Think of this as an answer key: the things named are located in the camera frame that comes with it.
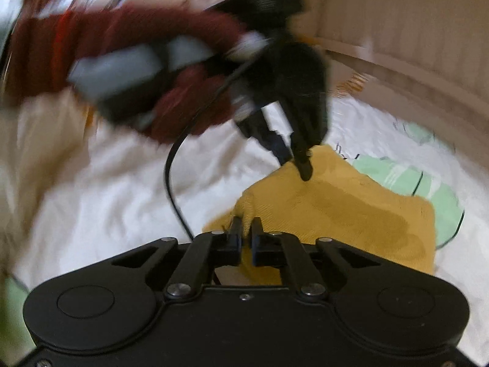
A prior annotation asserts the printed white bed sheet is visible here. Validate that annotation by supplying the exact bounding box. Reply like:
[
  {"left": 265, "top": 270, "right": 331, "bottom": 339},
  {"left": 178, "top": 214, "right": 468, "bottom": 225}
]
[{"left": 0, "top": 80, "right": 489, "bottom": 367}]

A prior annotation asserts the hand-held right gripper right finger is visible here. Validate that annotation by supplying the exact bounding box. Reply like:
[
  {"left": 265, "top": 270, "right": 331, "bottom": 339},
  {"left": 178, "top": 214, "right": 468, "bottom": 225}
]
[{"left": 250, "top": 216, "right": 383, "bottom": 301}]

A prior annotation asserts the black cable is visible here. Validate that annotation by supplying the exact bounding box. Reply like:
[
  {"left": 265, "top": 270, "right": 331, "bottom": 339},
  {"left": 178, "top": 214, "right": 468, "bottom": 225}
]
[{"left": 164, "top": 46, "right": 276, "bottom": 285}]

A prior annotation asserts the cream cloth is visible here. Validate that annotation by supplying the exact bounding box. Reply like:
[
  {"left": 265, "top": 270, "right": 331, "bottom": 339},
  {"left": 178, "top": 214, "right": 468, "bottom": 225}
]
[{"left": 0, "top": 92, "right": 96, "bottom": 276}]

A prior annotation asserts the person's left hand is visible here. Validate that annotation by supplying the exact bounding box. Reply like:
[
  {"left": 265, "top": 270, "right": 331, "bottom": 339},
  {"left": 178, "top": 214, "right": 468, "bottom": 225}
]
[{"left": 8, "top": 3, "right": 248, "bottom": 146}]

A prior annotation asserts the mustard yellow garment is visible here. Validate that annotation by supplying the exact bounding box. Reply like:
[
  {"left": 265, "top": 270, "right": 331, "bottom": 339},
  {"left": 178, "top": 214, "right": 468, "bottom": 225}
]
[{"left": 202, "top": 144, "right": 437, "bottom": 287}]

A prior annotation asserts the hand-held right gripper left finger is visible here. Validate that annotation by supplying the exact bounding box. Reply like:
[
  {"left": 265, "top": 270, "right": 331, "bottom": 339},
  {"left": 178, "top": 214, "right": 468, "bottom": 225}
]
[{"left": 111, "top": 216, "right": 244, "bottom": 301}]

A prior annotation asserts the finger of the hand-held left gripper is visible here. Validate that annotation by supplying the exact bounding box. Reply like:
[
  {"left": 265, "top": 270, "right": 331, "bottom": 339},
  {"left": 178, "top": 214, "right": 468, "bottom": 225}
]
[
  {"left": 234, "top": 105, "right": 296, "bottom": 169},
  {"left": 286, "top": 132, "right": 316, "bottom": 183}
]

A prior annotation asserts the wooden bed headboard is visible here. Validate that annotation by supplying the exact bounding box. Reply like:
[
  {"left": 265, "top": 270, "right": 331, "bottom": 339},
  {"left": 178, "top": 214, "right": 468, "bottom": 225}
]
[{"left": 306, "top": 0, "right": 489, "bottom": 138}]

